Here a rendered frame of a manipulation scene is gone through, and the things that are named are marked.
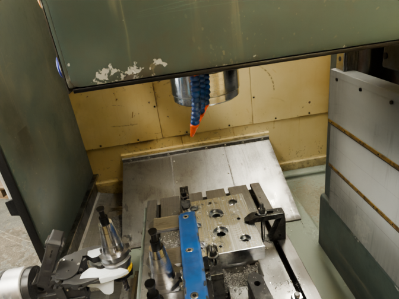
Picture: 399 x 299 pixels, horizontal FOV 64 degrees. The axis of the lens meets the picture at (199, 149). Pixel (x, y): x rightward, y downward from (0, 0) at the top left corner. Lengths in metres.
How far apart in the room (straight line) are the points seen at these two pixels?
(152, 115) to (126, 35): 1.43
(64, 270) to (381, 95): 0.82
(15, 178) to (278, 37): 1.00
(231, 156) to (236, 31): 1.49
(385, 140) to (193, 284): 0.59
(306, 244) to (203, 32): 1.27
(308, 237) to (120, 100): 1.19
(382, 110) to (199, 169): 1.15
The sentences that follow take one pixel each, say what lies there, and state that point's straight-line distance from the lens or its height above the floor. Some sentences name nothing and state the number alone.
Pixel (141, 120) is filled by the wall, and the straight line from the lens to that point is 1.84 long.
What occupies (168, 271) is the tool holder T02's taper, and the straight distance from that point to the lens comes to 0.59.
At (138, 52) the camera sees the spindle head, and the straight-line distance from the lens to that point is 0.42.
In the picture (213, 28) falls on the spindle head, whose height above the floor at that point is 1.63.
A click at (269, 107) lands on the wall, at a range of 1.91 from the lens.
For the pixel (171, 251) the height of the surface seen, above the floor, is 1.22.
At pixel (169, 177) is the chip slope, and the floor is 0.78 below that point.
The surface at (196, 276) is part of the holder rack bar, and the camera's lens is 0.60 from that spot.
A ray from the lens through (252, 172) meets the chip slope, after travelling 1.81.
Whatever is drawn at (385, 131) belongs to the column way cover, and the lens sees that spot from 0.91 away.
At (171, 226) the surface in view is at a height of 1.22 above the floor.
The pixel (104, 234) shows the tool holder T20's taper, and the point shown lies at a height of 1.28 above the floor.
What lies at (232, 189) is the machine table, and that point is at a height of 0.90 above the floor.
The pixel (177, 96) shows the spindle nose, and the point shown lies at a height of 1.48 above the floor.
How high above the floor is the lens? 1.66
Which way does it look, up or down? 25 degrees down
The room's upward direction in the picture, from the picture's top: 8 degrees counter-clockwise
